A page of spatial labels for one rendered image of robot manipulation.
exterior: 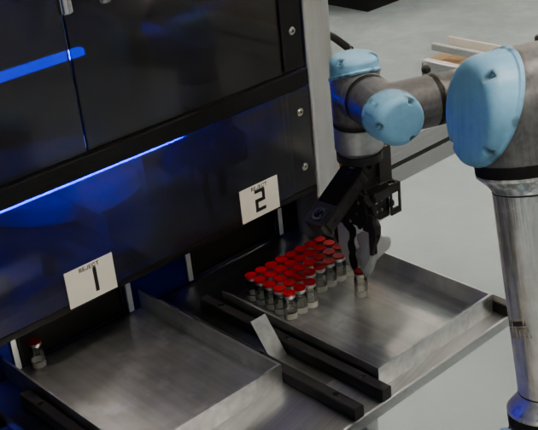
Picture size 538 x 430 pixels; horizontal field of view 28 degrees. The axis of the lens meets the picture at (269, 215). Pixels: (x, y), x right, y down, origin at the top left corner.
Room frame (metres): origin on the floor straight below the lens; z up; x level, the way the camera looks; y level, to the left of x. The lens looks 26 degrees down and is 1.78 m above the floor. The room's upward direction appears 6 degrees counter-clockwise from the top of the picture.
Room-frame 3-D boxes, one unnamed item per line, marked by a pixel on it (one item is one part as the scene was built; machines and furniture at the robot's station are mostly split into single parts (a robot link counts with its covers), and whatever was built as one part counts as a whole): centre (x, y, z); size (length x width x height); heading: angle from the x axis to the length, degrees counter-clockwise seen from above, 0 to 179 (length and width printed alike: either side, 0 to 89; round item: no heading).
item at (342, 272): (1.52, -0.06, 0.90); 0.18 x 0.02 x 0.05; 130
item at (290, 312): (1.46, -0.02, 0.90); 0.02 x 0.02 x 0.05
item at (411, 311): (1.46, -0.12, 0.90); 0.34 x 0.26 x 0.04; 40
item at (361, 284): (1.50, -0.14, 0.90); 0.02 x 0.02 x 0.04
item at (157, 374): (1.32, 0.21, 0.90); 0.34 x 0.26 x 0.04; 40
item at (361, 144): (1.51, -0.15, 1.15); 0.08 x 0.08 x 0.05
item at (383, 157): (1.52, -0.15, 1.07); 0.09 x 0.08 x 0.12; 130
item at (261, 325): (1.32, -0.01, 0.91); 0.14 x 0.03 x 0.06; 41
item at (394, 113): (1.42, -0.19, 1.23); 0.11 x 0.11 x 0.08; 17
